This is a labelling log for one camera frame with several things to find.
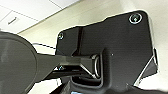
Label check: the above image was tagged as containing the white drawer unit narrow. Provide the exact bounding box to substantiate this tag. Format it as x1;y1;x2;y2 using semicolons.
0;0;81;34

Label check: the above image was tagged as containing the dark robot base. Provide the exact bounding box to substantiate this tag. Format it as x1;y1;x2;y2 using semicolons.
54;9;158;94

